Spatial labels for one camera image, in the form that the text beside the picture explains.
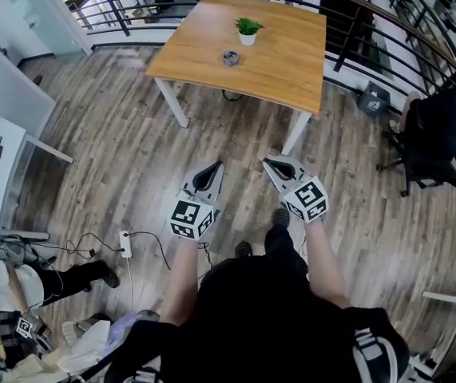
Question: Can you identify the black office chair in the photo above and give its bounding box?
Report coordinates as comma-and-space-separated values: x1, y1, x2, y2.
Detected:
375, 105, 456, 198

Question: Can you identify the white desk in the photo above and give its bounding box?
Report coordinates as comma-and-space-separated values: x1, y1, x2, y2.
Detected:
0, 116, 75, 233

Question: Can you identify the blue patterned roll of tape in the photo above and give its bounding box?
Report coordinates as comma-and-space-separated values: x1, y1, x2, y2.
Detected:
221, 49, 241, 67

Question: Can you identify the dark bin with white label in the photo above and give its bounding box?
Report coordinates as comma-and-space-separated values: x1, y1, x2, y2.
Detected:
356, 81, 393, 116

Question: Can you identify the black metal railing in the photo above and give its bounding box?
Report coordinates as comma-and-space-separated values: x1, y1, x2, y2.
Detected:
64, 0, 456, 107

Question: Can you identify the wooden table with white legs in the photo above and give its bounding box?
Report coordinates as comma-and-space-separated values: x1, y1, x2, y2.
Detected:
145, 0, 328, 157

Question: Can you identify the black cable loop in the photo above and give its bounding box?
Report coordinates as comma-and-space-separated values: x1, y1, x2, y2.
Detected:
220, 89, 245, 103

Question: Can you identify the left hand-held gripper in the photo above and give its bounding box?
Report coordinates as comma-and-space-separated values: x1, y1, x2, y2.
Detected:
169, 160, 226, 241

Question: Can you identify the person's left black shoe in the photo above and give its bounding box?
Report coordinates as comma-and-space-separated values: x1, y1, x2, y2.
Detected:
234, 240, 253, 259

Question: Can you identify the person's left forearm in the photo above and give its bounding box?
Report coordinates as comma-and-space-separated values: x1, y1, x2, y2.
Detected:
158, 235, 201, 327

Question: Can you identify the white cloth bag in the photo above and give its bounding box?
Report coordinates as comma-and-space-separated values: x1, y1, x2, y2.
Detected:
56, 318, 113, 375

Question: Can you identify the person's right forearm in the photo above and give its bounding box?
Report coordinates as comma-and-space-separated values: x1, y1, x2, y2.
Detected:
302, 215, 352, 310

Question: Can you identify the green plant in white pot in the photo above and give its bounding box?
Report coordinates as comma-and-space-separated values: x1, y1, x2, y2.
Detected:
233, 17, 266, 47

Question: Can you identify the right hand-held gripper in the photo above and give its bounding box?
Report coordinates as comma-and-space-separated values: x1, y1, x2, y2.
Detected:
262, 155, 329, 224

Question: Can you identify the white power strip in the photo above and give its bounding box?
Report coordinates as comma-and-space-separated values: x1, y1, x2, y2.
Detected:
118, 230, 134, 259

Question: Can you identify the person's black clothed body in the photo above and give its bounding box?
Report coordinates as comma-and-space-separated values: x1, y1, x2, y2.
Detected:
104, 223, 411, 383

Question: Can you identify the person's right black shoe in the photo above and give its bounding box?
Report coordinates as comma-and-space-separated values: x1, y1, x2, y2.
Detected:
271, 207, 291, 229

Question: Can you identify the person's black shoe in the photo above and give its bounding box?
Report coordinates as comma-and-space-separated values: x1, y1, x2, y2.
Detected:
234, 240, 253, 259
271, 207, 291, 229

